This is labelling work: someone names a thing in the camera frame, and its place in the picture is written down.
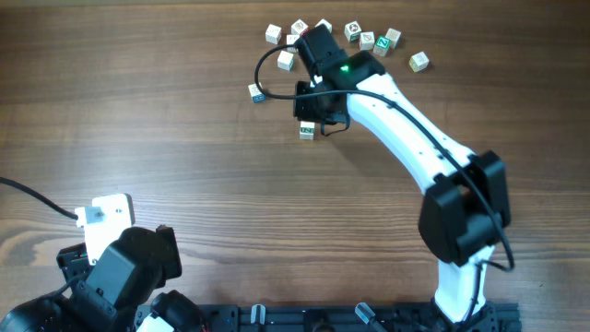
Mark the wooden block globe picture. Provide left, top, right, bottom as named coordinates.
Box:
left=300, top=127, right=315, bottom=140

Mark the plain wooden block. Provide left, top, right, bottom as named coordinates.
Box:
left=300, top=121, right=315, bottom=130
left=286, top=34, right=300, bottom=53

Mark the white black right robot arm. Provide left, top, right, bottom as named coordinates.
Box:
left=293, top=26, right=511, bottom=324

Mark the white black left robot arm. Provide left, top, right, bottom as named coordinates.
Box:
left=1, top=225, right=211, bottom=331

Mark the wooden block blue side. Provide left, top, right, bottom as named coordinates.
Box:
left=248, top=84, right=266, bottom=103

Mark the wooden block grey figure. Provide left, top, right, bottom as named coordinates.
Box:
left=359, top=31, right=375, bottom=51

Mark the wooden block black symbol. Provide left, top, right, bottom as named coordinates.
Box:
left=344, top=21, right=362, bottom=42

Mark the wooden block red side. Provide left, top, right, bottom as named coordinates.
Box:
left=291, top=19, right=309, bottom=36

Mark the wooden block red letter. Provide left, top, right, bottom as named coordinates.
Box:
left=315, top=18, right=332, bottom=33

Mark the wooden block green Z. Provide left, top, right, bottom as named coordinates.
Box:
left=373, top=36, right=392, bottom=56

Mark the wooden block far left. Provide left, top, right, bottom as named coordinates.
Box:
left=265, top=24, right=282, bottom=45

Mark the wooden block grid pattern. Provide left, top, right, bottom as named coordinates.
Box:
left=385, top=28, right=401, bottom=49

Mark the wooden block yellow side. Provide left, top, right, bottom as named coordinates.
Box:
left=408, top=52, right=430, bottom=73

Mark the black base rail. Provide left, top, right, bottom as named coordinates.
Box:
left=199, top=302, right=523, bottom=332

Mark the black right camera cable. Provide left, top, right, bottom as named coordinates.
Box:
left=254, top=43, right=515, bottom=324

